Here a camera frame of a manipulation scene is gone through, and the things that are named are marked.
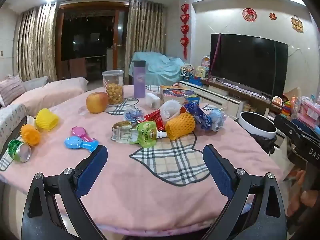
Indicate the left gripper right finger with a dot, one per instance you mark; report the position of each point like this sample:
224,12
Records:
254,209

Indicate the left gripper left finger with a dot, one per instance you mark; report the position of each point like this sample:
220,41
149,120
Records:
42,218

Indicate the blue snack wrapper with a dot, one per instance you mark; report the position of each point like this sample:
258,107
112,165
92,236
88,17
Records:
200,117

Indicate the orange foam fruit net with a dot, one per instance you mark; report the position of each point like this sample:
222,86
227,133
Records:
180,126

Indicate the green drink pouch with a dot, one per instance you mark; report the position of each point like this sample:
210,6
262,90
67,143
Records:
146,134

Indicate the white foam fruit net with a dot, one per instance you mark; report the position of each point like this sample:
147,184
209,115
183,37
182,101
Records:
169,110

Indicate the red snack bag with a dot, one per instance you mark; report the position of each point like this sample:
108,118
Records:
156,117

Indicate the white round trash bin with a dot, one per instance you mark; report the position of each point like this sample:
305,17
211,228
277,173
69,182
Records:
260,128

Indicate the person's right hand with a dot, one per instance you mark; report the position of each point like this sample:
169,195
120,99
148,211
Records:
308,198

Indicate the pink plastic storage boxes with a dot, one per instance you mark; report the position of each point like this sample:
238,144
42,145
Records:
308,112

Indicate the green metal can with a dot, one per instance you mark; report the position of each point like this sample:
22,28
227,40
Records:
19,151

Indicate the blue toy rattle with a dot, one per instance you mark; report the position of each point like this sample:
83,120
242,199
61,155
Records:
75,142

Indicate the white tv cabinet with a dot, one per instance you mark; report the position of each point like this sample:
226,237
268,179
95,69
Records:
233,106

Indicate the orange foam flower net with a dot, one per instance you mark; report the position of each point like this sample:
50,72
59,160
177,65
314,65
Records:
30,135

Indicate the pink toy mirror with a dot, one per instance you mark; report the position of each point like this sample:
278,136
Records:
81,133

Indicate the black flat television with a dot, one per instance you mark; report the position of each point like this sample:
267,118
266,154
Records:
254,62

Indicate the yellow foam fruit net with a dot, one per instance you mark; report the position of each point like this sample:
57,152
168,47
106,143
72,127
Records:
46,120

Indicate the pink blanket with plaid hearts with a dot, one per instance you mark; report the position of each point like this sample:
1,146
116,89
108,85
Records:
164,190

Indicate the red yellow apple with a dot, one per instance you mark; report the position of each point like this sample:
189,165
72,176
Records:
97,102

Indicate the pink sofa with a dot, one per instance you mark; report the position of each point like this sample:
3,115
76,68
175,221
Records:
39,93

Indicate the toy ferris wheel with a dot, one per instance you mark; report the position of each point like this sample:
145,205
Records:
187,71

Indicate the colourful picture book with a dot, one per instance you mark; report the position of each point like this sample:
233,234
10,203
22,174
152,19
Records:
181,94

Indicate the clear jar of snacks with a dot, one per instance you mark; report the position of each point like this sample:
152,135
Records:
113,81

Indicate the small white box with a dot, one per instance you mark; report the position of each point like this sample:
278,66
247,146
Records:
152,101

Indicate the teal cloth covered chair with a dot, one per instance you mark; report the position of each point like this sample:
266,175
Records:
160,69

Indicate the purple thermos bottle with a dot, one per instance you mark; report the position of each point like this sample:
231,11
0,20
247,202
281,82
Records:
139,79

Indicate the left beige curtain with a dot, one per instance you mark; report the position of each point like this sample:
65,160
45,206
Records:
34,43

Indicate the beige curtain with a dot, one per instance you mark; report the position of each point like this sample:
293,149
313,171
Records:
145,29
34,43

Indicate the right beige curtain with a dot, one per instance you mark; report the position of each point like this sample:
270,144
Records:
145,29

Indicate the rainbow ring stacker toy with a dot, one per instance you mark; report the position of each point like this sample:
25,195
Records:
286,109

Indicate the red heart wall hanging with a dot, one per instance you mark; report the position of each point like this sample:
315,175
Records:
184,28

